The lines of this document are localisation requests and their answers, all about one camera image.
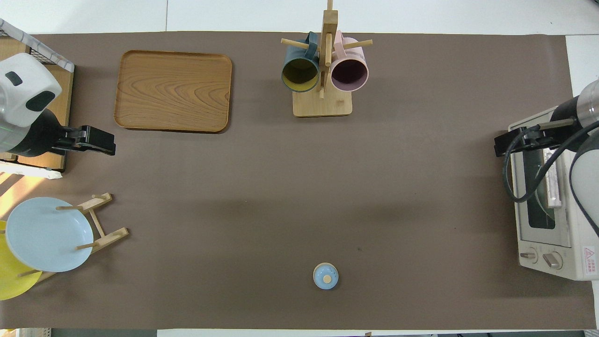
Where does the pink mug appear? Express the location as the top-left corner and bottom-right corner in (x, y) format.
(330, 30), (370, 92)

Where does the wooden mug tree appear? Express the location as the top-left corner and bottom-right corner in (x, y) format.
(281, 0), (373, 117)

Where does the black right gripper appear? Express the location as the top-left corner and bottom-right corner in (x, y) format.
(494, 123), (554, 158)

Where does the red warning sticker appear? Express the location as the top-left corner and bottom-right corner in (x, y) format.
(583, 246), (598, 276)

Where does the dark blue mug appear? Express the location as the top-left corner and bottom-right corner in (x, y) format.
(281, 32), (321, 93)

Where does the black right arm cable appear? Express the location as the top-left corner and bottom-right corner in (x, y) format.
(503, 120), (599, 237)

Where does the cream toaster oven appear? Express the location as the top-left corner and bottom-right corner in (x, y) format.
(508, 105), (599, 281)

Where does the wooden wire-frame shelf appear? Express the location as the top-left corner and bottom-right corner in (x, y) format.
(0, 19), (75, 180)

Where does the light blue plate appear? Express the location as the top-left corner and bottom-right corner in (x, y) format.
(5, 197), (95, 273)

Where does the wooden plate rack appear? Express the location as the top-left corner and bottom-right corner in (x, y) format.
(19, 192), (130, 284)

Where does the wooden serving tray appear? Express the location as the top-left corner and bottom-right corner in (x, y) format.
(114, 50), (233, 133)

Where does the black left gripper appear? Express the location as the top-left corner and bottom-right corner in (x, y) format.
(51, 125), (117, 157)

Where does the yellow plate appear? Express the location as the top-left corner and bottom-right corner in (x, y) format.
(0, 220), (43, 301)

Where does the brown table mat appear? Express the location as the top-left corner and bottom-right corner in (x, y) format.
(0, 32), (598, 330)

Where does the small blue lidded jar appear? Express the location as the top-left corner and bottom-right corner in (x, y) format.
(313, 262), (339, 291)

